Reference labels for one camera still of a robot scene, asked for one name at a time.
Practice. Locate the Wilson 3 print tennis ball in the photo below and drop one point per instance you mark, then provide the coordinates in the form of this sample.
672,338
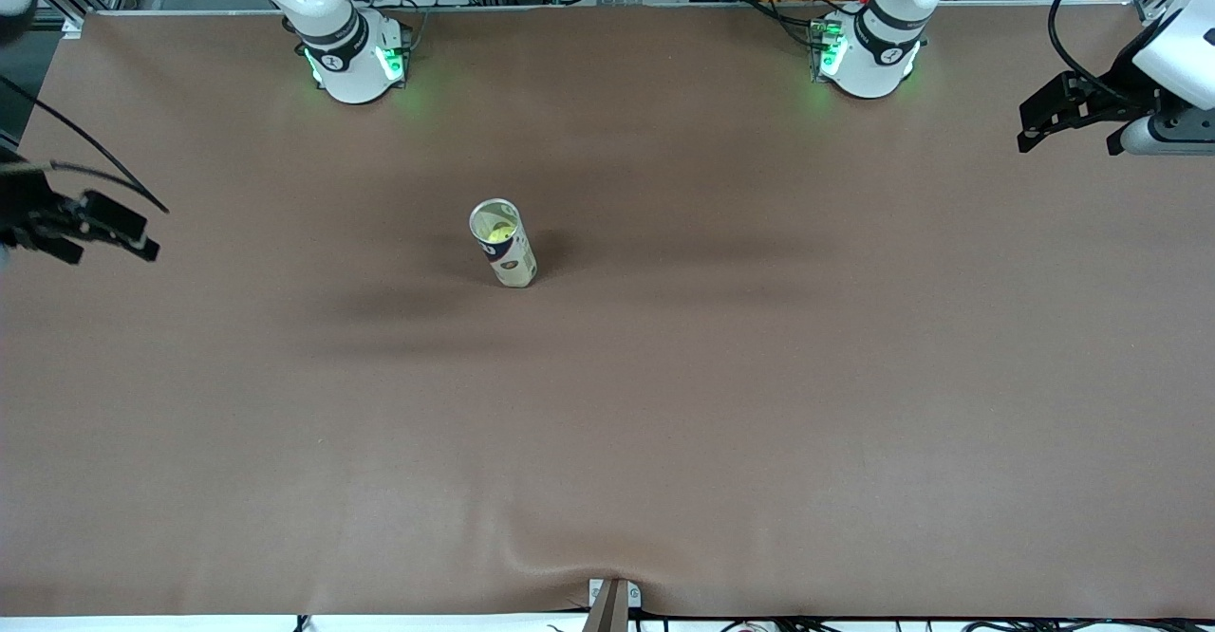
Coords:
495,231

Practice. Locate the brown table mat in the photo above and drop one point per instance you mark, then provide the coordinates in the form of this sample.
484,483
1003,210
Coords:
759,423

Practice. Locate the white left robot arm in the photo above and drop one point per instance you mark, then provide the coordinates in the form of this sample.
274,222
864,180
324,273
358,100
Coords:
869,53

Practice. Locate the metal table clamp bracket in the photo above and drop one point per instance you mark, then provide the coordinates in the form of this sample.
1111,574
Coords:
612,608

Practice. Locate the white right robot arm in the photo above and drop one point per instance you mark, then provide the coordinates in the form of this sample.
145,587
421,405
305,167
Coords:
346,53

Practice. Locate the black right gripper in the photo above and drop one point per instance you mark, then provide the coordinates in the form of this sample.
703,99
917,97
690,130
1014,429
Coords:
21,207

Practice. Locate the clear Wilson tennis ball can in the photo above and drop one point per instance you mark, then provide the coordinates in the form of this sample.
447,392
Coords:
517,267

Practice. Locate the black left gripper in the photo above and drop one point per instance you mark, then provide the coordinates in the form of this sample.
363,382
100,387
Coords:
1124,81

